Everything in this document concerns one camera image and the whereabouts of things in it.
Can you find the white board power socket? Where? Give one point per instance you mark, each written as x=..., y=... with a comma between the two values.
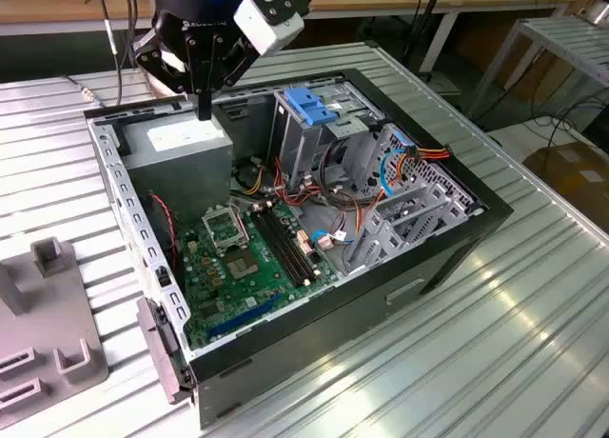
x=326, y=242

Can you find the black case fan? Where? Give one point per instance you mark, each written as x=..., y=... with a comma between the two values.
x=161, y=238

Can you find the grey power supply box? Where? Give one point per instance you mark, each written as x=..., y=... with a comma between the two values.
x=181, y=171

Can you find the black RAM slot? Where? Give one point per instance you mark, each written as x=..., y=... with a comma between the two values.
x=281, y=247
x=275, y=247
x=288, y=247
x=295, y=247

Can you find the grey plastic case bezel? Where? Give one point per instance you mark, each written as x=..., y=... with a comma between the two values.
x=159, y=347

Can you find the black open PC case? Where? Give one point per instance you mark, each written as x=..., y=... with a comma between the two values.
x=309, y=343

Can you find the grey parts rack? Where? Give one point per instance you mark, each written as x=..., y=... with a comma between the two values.
x=52, y=314

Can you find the metal optical drive cage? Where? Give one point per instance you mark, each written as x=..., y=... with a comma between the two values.
x=297, y=147

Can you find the CPU socket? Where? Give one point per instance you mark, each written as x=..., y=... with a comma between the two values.
x=242, y=266

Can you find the blue expansion slot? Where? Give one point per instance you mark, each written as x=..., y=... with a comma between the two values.
x=242, y=318

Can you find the green motherboard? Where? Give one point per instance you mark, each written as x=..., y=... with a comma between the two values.
x=257, y=290

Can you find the black square chipset chip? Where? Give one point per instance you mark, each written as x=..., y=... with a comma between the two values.
x=209, y=310

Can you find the thin metal locking lever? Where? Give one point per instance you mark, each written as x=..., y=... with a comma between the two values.
x=245, y=228

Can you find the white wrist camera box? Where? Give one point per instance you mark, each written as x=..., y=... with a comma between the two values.
x=266, y=28

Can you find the wooden desk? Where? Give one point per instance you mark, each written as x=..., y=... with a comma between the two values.
x=380, y=2

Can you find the blue plastic drive latch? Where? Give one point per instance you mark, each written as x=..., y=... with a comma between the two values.
x=304, y=105

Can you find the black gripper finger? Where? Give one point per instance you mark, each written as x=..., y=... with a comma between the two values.
x=240, y=57
x=162, y=57

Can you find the black tripod stand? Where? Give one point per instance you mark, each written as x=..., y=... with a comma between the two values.
x=430, y=14

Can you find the metal disk bay cage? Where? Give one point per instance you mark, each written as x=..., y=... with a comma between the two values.
x=438, y=173

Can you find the white four pin socket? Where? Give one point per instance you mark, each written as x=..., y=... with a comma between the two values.
x=191, y=245

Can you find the brown cardboard box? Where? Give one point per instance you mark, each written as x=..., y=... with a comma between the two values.
x=580, y=181

